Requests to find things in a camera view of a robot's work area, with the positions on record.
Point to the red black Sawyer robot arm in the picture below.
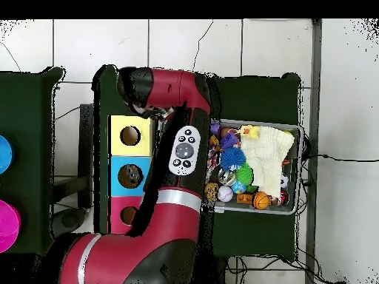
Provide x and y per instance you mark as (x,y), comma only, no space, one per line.
(171,85)

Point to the wooden box with three holes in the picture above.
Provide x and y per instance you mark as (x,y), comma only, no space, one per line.
(142,145)

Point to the clear mesh bin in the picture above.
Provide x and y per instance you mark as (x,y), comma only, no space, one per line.
(291,204)

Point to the brown plush monkey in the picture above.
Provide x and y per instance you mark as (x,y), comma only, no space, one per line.
(211,191)

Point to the purple plastic building block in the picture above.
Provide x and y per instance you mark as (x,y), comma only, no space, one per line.
(228,139)

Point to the blue rubber koosh ball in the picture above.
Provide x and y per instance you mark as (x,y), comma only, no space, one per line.
(233,157)

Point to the white toy baseball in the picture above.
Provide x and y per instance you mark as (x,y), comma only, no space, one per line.
(225,193)

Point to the green rubber koosh ball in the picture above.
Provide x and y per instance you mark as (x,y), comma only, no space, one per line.
(244,174)

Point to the yellow plush duck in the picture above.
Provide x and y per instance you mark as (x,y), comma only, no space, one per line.
(250,131)

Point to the cream waffle cloth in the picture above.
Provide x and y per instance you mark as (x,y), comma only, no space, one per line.
(266,153)

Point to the orange toy basketball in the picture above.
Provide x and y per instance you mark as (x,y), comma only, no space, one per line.
(261,200)

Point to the dark green table cloth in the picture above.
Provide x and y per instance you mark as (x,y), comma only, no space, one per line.
(26,133)
(254,97)

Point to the small toy soccer ball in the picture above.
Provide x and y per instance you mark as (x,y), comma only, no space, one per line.
(284,180)

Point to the blue round disc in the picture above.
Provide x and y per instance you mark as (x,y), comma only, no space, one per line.
(4,154)

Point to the magenta round disc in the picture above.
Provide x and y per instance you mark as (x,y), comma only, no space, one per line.
(7,226)

